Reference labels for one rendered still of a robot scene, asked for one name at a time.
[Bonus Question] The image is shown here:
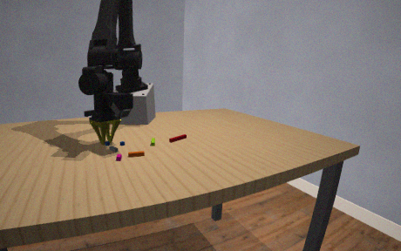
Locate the red rod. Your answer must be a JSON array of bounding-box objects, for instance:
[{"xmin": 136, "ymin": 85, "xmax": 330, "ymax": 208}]
[{"xmin": 169, "ymin": 134, "xmax": 187, "ymax": 142}]

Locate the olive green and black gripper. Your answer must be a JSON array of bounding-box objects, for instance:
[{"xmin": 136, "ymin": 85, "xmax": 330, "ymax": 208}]
[{"xmin": 84, "ymin": 108, "xmax": 120, "ymax": 145}]

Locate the grey rectangular bar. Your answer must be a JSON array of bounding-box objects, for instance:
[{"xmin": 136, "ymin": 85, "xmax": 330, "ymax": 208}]
[{"xmin": 109, "ymin": 146, "xmax": 118, "ymax": 153}]

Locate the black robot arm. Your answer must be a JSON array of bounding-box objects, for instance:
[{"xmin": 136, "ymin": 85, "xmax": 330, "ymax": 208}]
[{"xmin": 78, "ymin": 0, "xmax": 148, "ymax": 118}]

